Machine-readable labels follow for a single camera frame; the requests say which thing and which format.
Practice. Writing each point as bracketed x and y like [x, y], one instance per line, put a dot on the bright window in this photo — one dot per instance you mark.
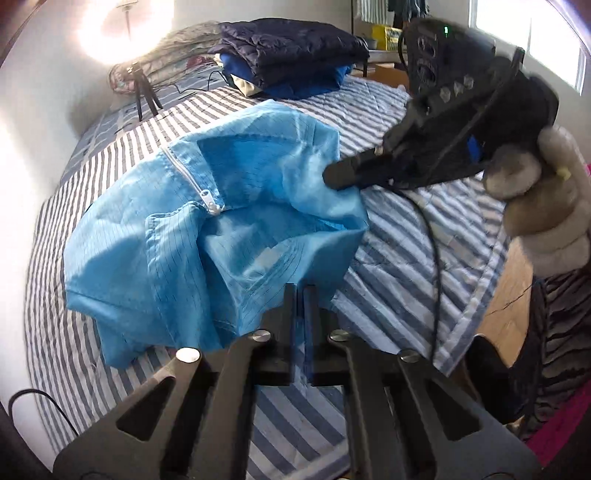
[554, 46]

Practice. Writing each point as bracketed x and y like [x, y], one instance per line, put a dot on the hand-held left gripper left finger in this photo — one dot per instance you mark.
[284, 323]

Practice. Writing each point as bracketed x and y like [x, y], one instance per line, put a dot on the white striped towel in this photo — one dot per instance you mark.
[374, 9]

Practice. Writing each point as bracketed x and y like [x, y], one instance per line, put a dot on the striped bed blanket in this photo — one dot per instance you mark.
[415, 258]

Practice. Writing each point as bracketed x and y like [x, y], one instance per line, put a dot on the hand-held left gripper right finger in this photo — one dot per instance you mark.
[311, 323]

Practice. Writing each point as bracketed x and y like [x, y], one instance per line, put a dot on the person's right hand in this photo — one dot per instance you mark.
[545, 207]

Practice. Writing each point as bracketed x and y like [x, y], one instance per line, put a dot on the light blue zip jacket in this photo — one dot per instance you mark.
[161, 230]

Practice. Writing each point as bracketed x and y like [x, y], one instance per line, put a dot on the navy down jacket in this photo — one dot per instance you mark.
[286, 46]

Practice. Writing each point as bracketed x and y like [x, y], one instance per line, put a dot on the black clothes rack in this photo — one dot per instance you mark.
[352, 18]

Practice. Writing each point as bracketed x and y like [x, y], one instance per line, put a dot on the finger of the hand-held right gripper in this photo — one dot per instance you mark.
[351, 173]

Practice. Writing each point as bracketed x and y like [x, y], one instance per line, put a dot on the floral folded quilt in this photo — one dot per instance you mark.
[184, 46]

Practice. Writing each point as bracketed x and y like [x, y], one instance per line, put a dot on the yellow box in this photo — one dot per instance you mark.
[385, 37]

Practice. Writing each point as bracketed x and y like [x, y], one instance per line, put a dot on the person's leg in zebra pants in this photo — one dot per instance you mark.
[563, 323]

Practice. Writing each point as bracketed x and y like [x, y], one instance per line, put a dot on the royal blue folded cloth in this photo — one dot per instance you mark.
[314, 85]

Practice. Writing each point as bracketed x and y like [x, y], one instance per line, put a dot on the black tripod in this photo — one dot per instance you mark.
[138, 92]

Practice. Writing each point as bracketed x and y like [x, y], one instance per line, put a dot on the cardboard box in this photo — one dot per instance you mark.
[390, 74]

